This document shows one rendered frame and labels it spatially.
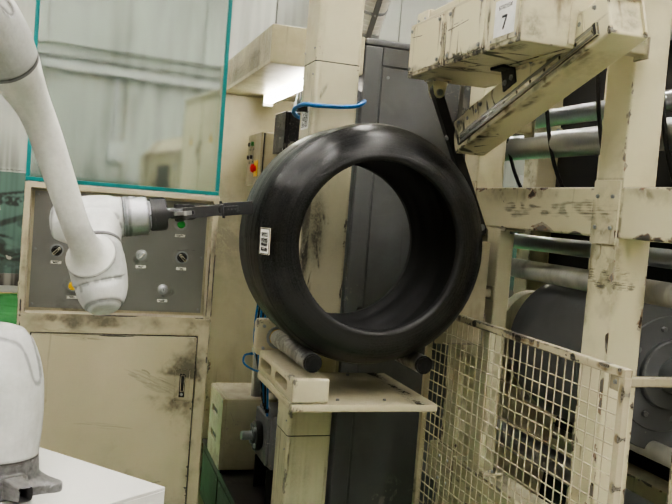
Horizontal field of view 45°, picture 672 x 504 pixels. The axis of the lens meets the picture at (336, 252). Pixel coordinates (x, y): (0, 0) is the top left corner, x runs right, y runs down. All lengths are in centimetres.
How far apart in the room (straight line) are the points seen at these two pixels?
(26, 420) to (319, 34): 131
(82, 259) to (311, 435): 93
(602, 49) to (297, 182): 71
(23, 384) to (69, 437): 111
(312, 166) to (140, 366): 94
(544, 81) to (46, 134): 108
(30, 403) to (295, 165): 79
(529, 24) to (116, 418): 159
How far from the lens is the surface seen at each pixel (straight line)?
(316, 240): 223
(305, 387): 189
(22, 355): 143
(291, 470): 234
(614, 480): 168
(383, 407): 196
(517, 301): 272
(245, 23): 1170
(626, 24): 181
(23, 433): 145
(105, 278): 171
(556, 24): 184
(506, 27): 184
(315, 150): 186
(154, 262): 250
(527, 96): 199
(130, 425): 253
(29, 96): 155
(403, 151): 190
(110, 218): 182
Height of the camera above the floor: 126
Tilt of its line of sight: 3 degrees down
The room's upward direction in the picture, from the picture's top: 5 degrees clockwise
